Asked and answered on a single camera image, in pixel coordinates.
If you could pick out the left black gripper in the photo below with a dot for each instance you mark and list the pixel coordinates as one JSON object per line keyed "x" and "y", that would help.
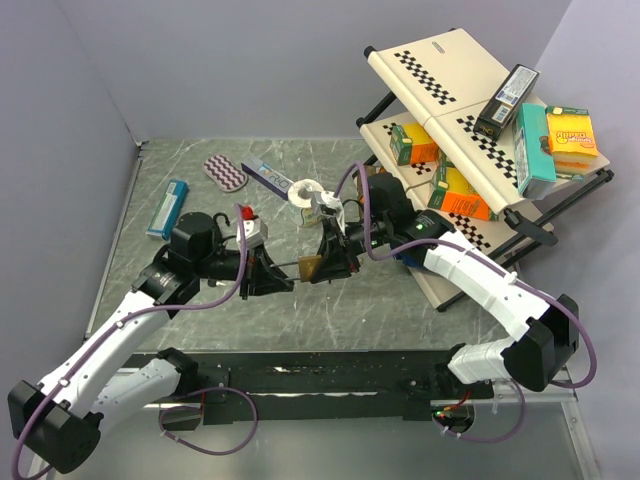
{"x": 263, "y": 279}

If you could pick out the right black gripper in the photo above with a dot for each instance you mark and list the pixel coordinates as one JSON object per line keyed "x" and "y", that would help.
{"x": 332, "y": 268}

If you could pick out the long shackle brass padlock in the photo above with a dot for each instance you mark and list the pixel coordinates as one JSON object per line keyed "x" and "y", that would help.
{"x": 307, "y": 269}

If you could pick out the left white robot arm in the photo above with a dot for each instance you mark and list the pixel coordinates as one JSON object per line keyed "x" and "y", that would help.
{"x": 62, "y": 417}

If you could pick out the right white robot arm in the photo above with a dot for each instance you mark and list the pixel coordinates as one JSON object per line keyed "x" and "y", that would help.
{"x": 541, "y": 333}

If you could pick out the black padlock with keys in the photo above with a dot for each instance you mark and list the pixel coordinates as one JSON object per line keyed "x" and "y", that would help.
{"x": 220, "y": 221}

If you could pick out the blue chip bag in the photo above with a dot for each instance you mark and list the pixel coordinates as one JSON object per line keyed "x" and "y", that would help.
{"x": 408, "y": 261}

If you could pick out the purple toothpaste box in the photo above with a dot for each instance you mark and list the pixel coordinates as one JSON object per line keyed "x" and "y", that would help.
{"x": 268, "y": 176}

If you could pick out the pink striped oval sponge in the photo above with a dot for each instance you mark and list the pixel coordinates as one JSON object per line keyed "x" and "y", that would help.
{"x": 224, "y": 173}

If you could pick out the blue rectangular box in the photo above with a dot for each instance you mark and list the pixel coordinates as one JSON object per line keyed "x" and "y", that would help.
{"x": 168, "y": 210}

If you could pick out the lower orange green box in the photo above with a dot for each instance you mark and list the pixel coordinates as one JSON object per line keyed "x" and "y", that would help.
{"x": 452, "y": 193}

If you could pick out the orange green box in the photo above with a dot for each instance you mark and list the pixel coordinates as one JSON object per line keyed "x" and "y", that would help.
{"x": 410, "y": 144}
{"x": 452, "y": 193}

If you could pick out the upper orange green box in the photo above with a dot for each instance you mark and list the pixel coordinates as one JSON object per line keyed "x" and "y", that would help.
{"x": 410, "y": 144}

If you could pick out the beige checkered shelf rack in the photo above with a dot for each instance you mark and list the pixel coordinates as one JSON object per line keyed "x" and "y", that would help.
{"x": 443, "y": 82}

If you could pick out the black rectangular box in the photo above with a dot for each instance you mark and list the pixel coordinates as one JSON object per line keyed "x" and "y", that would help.
{"x": 504, "y": 104}

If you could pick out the teal box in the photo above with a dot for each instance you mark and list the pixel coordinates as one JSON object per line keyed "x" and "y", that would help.
{"x": 535, "y": 167}

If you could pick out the orange sponge pack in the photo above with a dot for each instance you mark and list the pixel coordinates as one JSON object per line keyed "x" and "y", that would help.
{"x": 571, "y": 140}

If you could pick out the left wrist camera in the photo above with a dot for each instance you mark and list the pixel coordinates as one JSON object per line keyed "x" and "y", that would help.
{"x": 252, "y": 229}

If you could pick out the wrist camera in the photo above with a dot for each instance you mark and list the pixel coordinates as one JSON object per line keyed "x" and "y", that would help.
{"x": 252, "y": 229}
{"x": 325, "y": 205}

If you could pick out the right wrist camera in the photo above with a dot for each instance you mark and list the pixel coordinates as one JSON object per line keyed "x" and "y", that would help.
{"x": 325, "y": 205}

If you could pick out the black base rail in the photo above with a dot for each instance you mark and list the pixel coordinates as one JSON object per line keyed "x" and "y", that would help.
{"x": 307, "y": 385}

